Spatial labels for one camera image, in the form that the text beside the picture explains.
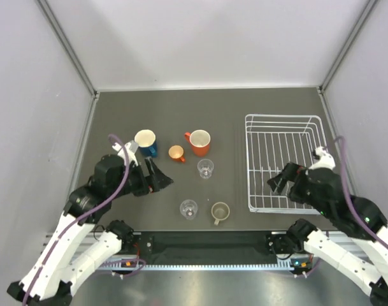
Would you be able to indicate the small orange cup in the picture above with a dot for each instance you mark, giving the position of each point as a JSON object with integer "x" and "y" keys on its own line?
{"x": 176, "y": 152}

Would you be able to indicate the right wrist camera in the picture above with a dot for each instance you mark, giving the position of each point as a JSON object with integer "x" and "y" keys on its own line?
{"x": 323, "y": 159}

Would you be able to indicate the white wire dish rack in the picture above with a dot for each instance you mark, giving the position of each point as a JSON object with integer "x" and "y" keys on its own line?
{"x": 271, "y": 142}

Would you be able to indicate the aluminium slotted cable rail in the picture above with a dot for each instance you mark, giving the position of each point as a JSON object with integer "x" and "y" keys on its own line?
{"x": 119, "y": 264}

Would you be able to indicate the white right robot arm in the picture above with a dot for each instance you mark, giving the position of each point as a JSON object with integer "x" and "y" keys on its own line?
{"x": 357, "y": 218}

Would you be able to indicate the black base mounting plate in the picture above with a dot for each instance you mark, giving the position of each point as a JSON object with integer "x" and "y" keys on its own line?
{"x": 210, "y": 247}

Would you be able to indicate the large orange mug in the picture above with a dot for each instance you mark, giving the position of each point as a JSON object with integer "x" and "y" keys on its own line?
{"x": 199, "y": 141}

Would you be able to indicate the beige ceramic cup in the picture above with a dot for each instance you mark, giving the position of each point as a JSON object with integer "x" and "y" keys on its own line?
{"x": 220, "y": 212}

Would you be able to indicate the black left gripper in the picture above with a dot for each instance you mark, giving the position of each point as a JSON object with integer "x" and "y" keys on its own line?
{"x": 158, "y": 180}

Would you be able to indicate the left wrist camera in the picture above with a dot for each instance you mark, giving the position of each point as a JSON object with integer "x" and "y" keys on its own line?
{"x": 131, "y": 149}

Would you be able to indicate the clear glass cup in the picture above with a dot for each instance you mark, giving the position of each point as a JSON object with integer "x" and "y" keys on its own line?
{"x": 189, "y": 209}
{"x": 205, "y": 168}

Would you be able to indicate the blue mug white interior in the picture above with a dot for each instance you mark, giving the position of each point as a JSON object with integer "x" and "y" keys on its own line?
{"x": 146, "y": 140}

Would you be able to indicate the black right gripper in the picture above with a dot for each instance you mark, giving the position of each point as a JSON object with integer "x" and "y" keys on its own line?
{"x": 288, "y": 173}

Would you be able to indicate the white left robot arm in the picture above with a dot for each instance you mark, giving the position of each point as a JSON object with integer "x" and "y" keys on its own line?
{"x": 56, "y": 276}

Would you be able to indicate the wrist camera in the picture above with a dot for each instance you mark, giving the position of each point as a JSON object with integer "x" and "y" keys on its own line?
{"x": 323, "y": 159}
{"x": 131, "y": 149}

